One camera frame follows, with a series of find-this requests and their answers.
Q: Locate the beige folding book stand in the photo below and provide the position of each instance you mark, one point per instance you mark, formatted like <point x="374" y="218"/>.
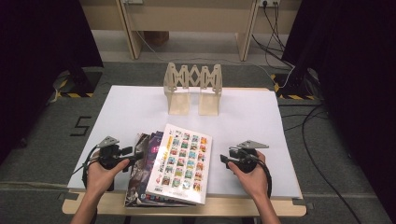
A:
<point x="179" y="105"/>

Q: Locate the black stand base striped tape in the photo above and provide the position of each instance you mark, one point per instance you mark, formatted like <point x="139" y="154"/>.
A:
<point x="84" y="82"/>
<point x="289" y="84"/>

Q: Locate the white book with picture grid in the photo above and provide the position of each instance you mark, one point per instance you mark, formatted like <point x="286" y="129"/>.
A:
<point x="183" y="161"/>

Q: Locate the black book with red print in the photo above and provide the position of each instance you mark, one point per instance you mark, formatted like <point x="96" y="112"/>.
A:
<point x="138" y="183"/>

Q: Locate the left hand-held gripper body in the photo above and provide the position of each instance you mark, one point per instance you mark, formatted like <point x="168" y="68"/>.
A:
<point x="109" y="154"/>

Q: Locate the light wooden table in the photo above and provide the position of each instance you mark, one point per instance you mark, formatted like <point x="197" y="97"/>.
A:
<point x="224" y="210"/>

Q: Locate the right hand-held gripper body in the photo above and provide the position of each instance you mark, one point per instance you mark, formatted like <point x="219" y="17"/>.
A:
<point x="249" y="160"/>

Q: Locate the white wall socket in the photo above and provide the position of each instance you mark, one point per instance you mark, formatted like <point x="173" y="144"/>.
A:
<point x="133" y="1"/>
<point x="269" y="2"/>

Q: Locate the person's left hand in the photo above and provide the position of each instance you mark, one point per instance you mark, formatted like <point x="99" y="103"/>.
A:
<point x="99" y="180"/>

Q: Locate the grey tape patch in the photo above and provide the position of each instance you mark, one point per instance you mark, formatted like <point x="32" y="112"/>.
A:
<point x="68" y="196"/>
<point x="303" y="204"/>

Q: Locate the black curtain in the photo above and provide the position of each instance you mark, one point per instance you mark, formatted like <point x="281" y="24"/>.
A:
<point x="37" y="62"/>
<point x="358" y="77"/>

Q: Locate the thick purple book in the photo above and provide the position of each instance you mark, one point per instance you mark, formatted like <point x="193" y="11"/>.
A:
<point x="158" y="141"/>

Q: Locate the beige wooden desk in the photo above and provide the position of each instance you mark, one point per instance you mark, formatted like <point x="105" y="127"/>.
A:
<point x="186" y="18"/>

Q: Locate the white table sheet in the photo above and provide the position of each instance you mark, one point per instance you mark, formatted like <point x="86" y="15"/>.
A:
<point x="249" y="124"/>

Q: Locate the person's right hand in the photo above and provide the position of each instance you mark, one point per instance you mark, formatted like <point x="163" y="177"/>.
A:
<point x="257" y="182"/>

